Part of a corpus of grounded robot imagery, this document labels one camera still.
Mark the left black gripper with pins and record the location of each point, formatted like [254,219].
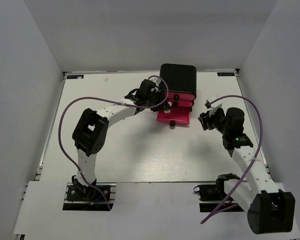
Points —
[165,106]

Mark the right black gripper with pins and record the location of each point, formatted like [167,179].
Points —
[205,118]

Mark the pink drawer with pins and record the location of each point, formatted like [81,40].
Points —
[181,96]
[181,103]
[177,115]

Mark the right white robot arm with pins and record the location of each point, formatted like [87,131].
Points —
[269,209]

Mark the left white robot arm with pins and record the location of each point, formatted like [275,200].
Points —
[91,130]

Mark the black drawer cabinet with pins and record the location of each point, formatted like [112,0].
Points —
[179,78]

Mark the right blue label sticker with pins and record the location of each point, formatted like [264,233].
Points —
[226,74]

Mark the blue label sticker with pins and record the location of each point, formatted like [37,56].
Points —
[226,74]
[75,77]

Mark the left blue label sticker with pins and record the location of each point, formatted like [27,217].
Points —
[75,77]

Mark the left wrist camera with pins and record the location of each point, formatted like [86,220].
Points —
[156,80]

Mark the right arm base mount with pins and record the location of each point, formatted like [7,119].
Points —
[210,195]

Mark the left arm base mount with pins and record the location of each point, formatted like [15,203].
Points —
[79,197]

